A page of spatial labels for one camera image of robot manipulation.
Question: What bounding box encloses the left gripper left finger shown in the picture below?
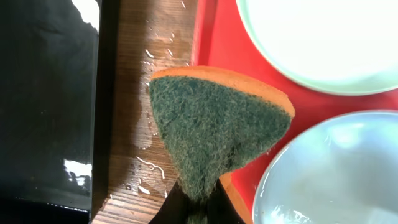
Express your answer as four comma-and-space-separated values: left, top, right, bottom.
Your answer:
149, 182, 190, 224

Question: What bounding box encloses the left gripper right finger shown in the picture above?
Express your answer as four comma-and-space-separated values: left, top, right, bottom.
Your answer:
207, 180, 245, 224

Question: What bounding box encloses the green and orange sponge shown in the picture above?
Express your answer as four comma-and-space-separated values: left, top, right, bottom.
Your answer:
149, 66, 295, 223

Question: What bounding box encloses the light blue plate bottom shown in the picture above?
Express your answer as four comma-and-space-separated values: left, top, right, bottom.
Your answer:
252, 110, 397, 224

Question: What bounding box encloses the light blue plate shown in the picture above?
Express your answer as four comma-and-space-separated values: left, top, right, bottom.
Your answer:
252, 110, 397, 224
236, 0, 397, 96

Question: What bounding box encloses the light blue plate top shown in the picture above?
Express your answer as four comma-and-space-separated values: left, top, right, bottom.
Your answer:
236, 0, 397, 96

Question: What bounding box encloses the red plastic tray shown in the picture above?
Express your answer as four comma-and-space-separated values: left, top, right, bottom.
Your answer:
192, 0, 397, 210

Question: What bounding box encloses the black plastic tray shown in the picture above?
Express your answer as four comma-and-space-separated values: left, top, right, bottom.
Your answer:
1, 0, 120, 223

